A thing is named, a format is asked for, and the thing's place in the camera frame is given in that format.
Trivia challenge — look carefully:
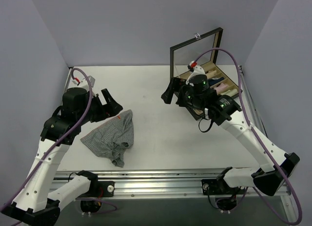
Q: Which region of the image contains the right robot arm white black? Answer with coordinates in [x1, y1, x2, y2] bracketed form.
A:
[161, 74, 300, 196]

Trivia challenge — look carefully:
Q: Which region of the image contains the navy rolled underwear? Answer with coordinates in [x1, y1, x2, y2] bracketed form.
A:
[208, 77, 225, 86]

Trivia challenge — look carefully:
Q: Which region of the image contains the purple cable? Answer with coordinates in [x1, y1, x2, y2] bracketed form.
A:
[0, 67, 94, 214]
[194, 48, 303, 225]

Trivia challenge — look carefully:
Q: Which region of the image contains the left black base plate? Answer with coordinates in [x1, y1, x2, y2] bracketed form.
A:
[92, 181, 115, 198]

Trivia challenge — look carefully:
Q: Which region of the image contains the aluminium mounting rail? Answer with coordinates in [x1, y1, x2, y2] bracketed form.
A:
[52, 167, 292, 200]

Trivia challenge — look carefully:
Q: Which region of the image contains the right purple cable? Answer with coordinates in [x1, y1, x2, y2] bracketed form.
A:
[194, 48, 303, 225]

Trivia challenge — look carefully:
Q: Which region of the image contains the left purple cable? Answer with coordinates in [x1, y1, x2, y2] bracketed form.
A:
[0, 67, 94, 214]

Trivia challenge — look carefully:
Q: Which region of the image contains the grey striped underwear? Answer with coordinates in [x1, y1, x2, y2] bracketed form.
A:
[80, 109, 134, 167]

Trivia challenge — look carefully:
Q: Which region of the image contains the beige rolled underwear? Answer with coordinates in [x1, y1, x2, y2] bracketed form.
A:
[206, 70, 217, 78]

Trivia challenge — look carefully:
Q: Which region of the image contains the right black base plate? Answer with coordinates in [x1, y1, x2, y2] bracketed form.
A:
[201, 179, 245, 195]

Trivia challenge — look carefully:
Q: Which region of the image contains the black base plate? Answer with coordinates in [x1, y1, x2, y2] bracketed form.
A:
[201, 179, 245, 195]
[92, 181, 115, 198]

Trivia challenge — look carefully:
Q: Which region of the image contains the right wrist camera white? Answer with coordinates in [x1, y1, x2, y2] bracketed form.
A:
[186, 61, 206, 84]

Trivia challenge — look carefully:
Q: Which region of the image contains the pale green rolled underwear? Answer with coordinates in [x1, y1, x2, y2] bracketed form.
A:
[225, 89, 238, 97]

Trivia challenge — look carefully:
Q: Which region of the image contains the black compartment storage box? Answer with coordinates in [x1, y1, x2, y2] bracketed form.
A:
[170, 27, 243, 121]

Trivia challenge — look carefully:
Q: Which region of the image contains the pink rolled underwear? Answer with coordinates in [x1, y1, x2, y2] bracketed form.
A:
[214, 83, 229, 94]

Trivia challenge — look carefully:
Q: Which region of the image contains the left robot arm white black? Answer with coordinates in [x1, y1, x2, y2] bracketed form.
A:
[0, 87, 123, 226]

